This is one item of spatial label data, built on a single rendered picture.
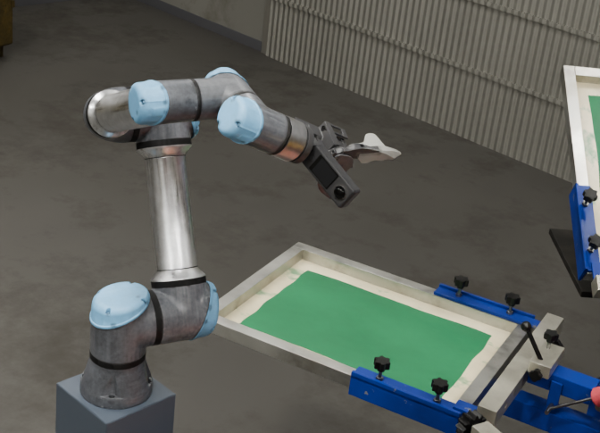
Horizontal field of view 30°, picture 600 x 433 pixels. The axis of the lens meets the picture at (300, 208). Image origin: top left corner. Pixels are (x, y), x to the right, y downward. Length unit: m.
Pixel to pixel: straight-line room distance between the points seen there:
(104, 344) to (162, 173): 0.37
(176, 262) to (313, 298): 1.04
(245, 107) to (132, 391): 0.74
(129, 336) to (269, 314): 0.98
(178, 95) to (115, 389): 0.70
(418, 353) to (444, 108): 4.58
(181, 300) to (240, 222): 3.60
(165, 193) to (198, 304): 0.24
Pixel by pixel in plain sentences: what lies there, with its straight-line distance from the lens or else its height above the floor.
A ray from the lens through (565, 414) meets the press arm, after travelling 3.06.
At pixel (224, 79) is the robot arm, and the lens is 1.98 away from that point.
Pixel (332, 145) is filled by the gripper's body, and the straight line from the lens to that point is 2.00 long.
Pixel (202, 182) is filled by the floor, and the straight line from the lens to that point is 6.34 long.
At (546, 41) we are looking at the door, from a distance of 7.04.
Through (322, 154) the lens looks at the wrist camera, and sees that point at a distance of 1.97.
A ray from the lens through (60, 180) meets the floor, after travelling 6.27.
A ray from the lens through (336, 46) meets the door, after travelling 8.15.
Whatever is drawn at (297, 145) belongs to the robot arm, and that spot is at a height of 1.86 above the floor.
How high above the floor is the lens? 2.57
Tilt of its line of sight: 25 degrees down
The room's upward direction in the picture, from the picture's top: 7 degrees clockwise
